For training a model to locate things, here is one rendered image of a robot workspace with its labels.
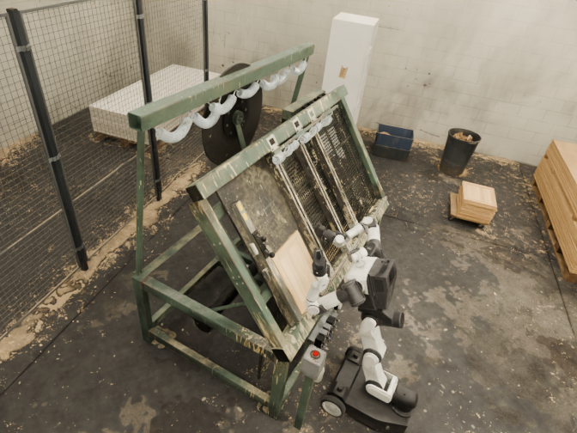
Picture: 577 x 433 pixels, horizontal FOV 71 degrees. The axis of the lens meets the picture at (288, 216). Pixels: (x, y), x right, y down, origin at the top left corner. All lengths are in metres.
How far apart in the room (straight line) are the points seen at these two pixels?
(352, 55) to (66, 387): 5.20
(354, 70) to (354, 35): 0.48
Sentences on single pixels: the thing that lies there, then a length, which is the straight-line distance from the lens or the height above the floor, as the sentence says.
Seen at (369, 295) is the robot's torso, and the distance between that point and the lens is 2.69.
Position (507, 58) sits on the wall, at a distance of 7.71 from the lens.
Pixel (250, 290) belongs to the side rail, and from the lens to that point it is 2.51.
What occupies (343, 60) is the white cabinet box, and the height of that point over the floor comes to 1.53.
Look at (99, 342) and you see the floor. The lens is 4.03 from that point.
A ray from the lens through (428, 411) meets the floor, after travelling 3.86.
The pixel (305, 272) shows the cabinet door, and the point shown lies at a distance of 3.00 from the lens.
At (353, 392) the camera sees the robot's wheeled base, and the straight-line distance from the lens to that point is 3.53.
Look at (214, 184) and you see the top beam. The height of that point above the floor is 1.86.
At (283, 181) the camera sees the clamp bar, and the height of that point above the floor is 1.61.
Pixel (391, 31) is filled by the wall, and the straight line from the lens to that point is 7.56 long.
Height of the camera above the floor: 3.15
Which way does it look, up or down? 37 degrees down
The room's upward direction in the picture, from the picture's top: 7 degrees clockwise
